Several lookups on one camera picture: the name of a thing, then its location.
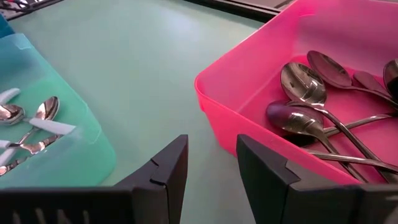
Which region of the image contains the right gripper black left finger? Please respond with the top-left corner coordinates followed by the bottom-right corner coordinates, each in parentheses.
top-left (113, 134), bottom-right (189, 224)

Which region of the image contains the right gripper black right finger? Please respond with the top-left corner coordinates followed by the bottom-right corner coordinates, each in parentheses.
top-left (236, 134), bottom-right (363, 224)

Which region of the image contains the silver metal spoon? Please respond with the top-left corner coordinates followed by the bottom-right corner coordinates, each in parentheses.
top-left (266, 101), bottom-right (369, 184)
top-left (323, 113), bottom-right (398, 138)
top-left (307, 50), bottom-right (398, 110)
top-left (280, 62), bottom-right (398, 184)
top-left (303, 148), bottom-right (398, 174)
top-left (382, 58), bottom-right (398, 99)

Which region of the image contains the pale lilac-handled spoon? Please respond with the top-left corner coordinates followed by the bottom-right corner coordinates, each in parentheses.
top-left (0, 95), bottom-right (60, 168)
top-left (0, 104), bottom-right (77, 136)
top-left (0, 87), bottom-right (21, 106)
top-left (0, 156), bottom-right (29, 177)
top-left (0, 134), bottom-right (62, 156)

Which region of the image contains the translucent teal plastic bin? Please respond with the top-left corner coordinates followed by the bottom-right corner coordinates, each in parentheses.
top-left (0, 32), bottom-right (118, 189)

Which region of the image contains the pink plastic bin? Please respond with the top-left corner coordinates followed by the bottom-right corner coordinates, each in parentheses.
top-left (194, 0), bottom-right (398, 187)

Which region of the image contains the blue plastic bin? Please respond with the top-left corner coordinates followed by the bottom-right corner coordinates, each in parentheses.
top-left (0, 14), bottom-right (16, 39)

